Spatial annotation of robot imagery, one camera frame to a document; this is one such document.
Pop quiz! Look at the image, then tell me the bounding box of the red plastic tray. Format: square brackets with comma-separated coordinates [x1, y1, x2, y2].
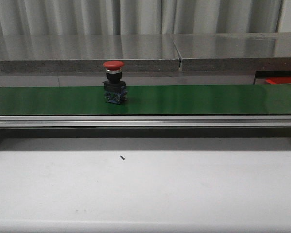
[265, 77, 291, 84]

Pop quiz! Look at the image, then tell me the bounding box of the green conveyor belt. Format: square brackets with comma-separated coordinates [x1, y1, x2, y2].
[0, 84, 291, 116]

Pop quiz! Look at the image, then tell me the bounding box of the aluminium conveyor side rail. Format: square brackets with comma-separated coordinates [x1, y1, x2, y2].
[0, 115, 291, 128]

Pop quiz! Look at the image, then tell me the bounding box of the grey stone counter left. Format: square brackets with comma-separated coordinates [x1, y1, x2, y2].
[0, 35, 180, 73]

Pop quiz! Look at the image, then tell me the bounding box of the grey pleated curtain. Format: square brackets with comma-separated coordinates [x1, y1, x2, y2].
[0, 0, 283, 35]

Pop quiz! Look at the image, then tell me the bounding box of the red mushroom push button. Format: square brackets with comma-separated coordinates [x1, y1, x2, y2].
[103, 60, 127, 104]

